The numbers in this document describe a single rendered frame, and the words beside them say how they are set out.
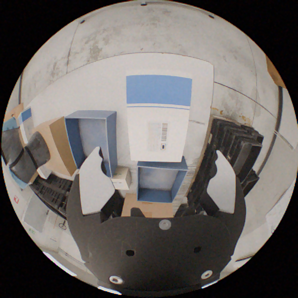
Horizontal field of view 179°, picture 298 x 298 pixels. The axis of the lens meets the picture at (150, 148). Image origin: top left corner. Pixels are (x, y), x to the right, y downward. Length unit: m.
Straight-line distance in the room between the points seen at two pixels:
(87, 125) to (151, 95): 0.24
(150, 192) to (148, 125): 0.33
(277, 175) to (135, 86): 2.67
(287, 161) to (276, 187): 0.58
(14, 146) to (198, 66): 0.59
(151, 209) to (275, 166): 2.56
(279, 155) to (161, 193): 2.50
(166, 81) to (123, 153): 0.26
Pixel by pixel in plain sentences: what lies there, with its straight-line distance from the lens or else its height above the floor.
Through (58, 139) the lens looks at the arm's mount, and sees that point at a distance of 0.42.
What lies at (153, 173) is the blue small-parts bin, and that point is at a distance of 0.41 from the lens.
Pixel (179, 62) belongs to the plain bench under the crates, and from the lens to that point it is 0.31.
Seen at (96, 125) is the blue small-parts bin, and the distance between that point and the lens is 0.35.
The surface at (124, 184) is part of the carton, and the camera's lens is 0.39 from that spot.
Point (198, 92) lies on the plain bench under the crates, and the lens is 0.31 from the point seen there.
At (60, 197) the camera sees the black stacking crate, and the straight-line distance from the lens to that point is 0.66.
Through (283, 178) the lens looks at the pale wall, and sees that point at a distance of 2.62.
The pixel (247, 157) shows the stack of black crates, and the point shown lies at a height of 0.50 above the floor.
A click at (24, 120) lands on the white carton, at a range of 0.74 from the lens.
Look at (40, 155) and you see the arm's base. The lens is 0.47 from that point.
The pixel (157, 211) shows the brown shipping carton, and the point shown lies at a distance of 0.48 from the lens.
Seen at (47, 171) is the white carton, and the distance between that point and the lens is 0.82.
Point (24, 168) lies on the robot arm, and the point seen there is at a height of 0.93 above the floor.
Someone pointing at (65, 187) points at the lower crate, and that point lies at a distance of 0.68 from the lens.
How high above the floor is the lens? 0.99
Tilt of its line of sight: 58 degrees down
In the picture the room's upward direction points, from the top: 175 degrees counter-clockwise
